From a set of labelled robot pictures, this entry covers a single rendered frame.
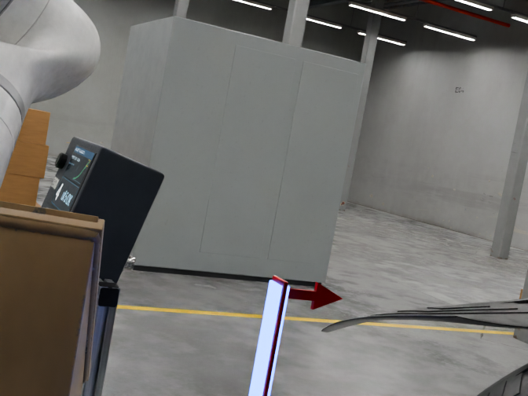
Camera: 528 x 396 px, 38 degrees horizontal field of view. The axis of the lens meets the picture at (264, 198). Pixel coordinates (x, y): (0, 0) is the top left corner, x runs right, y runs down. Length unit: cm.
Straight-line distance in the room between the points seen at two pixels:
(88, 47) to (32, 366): 43
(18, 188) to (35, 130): 67
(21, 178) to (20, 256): 800
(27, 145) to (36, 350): 797
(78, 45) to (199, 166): 595
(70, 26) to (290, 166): 633
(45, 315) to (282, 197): 661
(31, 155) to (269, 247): 290
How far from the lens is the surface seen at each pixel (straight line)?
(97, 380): 118
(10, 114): 82
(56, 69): 91
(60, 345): 67
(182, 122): 678
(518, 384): 98
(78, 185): 119
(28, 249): 65
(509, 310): 78
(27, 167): 864
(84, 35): 96
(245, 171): 703
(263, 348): 66
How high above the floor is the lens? 130
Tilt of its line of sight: 4 degrees down
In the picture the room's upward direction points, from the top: 10 degrees clockwise
